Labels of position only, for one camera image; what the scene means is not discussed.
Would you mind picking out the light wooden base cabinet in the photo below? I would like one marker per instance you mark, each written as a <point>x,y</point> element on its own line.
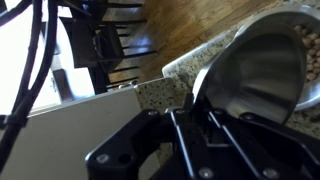
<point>66,133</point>

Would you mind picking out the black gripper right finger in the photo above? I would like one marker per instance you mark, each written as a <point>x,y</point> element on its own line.
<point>246,141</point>

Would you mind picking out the pile of chickpeas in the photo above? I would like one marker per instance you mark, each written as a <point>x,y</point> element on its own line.
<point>313,53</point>

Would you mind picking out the dark wooden chair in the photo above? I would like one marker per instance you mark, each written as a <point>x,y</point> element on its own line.
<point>100,80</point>
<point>113,10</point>
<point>83,43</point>

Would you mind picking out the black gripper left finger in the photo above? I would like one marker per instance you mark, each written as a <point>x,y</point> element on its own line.
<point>133,146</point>

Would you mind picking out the steel receiving bowl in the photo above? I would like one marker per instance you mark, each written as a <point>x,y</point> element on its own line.
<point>283,13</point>

